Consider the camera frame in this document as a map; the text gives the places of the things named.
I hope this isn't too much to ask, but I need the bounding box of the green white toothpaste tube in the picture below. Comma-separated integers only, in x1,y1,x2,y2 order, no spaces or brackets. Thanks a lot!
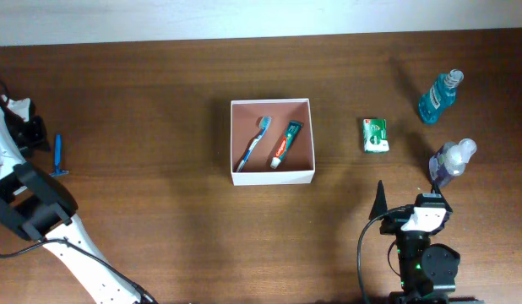
270,121,303,169

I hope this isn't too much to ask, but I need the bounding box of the blue white toothbrush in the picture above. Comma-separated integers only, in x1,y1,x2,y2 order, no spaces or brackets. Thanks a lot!
237,116,272,172

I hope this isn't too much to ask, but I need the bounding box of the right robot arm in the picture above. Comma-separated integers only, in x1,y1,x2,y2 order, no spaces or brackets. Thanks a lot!
369,182,460,303

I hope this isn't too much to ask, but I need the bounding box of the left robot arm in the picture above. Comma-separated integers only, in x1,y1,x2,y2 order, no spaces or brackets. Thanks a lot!
0,79,156,303

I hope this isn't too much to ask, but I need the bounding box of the purple foam soap pump bottle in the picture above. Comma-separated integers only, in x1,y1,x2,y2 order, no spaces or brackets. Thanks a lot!
428,138,477,188

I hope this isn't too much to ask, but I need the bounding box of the blue disposable razor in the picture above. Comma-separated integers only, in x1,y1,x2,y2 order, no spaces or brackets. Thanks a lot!
50,133,69,177

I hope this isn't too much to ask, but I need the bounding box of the green Dettol soap bar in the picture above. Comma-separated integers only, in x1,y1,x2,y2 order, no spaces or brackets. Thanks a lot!
362,118,389,153

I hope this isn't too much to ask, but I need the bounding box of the white cardboard box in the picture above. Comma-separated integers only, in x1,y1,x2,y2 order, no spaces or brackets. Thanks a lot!
229,98,316,186

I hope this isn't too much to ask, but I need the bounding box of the blue mouthwash bottle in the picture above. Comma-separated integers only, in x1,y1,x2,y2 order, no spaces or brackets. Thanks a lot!
418,69,464,124

